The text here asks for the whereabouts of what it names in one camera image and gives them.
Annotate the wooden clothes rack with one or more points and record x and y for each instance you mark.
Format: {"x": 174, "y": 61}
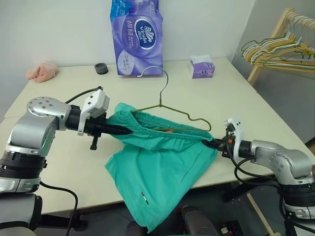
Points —
{"x": 280, "y": 22}

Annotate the wooden stick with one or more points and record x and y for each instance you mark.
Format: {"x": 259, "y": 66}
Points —
{"x": 258, "y": 211}

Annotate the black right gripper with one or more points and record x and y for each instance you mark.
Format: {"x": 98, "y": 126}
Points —
{"x": 225, "y": 145}

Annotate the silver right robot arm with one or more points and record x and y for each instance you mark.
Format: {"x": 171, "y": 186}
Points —
{"x": 283, "y": 157}

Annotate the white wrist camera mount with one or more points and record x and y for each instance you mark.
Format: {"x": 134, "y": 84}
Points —
{"x": 238, "y": 132}
{"x": 96, "y": 100}

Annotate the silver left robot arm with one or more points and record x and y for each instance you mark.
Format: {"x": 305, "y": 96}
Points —
{"x": 32, "y": 127}

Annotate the green shorts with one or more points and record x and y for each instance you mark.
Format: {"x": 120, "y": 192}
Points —
{"x": 160, "y": 167}

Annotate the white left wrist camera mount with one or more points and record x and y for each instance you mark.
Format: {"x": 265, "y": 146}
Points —
{"x": 96, "y": 100}

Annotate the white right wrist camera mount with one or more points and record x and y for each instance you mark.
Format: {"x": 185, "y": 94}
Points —
{"x": 238, "y": 132}

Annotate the pink cloth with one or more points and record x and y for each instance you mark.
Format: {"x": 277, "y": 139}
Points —
{"x": 41, "y": 72}

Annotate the dark rounded shape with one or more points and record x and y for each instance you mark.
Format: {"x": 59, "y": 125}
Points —
{"x": 197, "y": 221}

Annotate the small purple tissue pack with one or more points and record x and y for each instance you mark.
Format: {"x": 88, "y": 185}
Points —
{"x": 201, "y": 67}

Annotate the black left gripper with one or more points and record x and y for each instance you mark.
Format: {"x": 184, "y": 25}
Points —
{"x": 96, "y": 126}

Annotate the black round cap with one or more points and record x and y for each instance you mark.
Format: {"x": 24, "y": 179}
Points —
{"x": 101, "y": 68}

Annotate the purple toilet paper pack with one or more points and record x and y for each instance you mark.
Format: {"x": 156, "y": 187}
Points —
{"x": 135, "y": 49}

